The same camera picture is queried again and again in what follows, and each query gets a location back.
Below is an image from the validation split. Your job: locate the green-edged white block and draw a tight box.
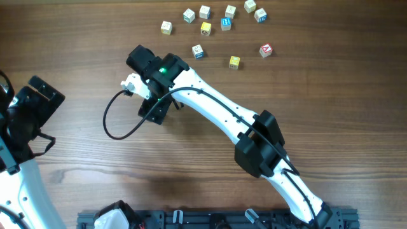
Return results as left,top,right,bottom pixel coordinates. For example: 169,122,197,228
183,8,195,24

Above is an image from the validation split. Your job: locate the blue block number 2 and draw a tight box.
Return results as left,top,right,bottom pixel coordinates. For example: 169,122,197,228
192,45,204,59

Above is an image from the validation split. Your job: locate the blue top block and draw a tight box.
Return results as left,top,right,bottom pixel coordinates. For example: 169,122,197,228
221,17,231,31

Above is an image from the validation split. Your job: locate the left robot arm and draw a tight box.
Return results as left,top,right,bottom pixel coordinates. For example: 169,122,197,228
1,73,65,228

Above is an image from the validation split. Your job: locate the red block letter A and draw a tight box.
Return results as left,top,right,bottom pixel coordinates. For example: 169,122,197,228
259,43,273,58

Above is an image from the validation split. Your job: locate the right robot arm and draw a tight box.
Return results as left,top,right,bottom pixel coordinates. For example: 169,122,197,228
126,45,332,228

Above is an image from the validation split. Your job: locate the yellow-sided white block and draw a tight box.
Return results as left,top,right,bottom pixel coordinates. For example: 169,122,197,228
244,0,257,13

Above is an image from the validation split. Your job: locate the yellow-edged block letter L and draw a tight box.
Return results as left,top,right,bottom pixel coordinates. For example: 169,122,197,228
161,21,172,35

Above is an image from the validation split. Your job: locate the green block letter N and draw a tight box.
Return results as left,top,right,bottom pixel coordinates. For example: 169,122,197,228
225,5,237,19

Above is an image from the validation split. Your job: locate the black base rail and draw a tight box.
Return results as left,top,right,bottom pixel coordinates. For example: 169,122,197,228
76,208,360,229

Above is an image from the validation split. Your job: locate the yellow top picture block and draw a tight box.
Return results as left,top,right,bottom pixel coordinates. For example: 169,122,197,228
200,22,212,36

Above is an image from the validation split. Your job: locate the blue-sided white block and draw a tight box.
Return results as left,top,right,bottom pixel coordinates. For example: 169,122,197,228
199,5,210,19

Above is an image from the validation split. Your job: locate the blue letter block far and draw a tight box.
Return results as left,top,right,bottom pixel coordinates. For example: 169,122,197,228
254,8,267,23

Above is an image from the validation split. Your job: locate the yellow top letter block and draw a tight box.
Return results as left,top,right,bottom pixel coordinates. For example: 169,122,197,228
229,56,240,70

